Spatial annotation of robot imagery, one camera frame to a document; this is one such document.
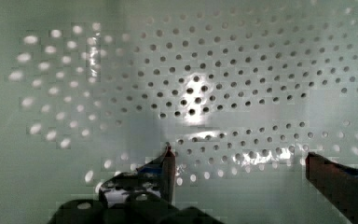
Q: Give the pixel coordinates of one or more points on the mint green oval strainer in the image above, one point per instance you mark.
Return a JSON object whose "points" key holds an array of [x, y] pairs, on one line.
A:
{"points": [[242, 90]]}

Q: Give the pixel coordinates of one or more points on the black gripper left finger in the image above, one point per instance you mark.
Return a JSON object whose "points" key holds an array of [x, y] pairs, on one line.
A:
{"points": [[156, 177]]}

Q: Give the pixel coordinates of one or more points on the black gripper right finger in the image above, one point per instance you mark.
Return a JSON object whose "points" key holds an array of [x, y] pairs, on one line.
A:
{"points": [[338, 183]]}

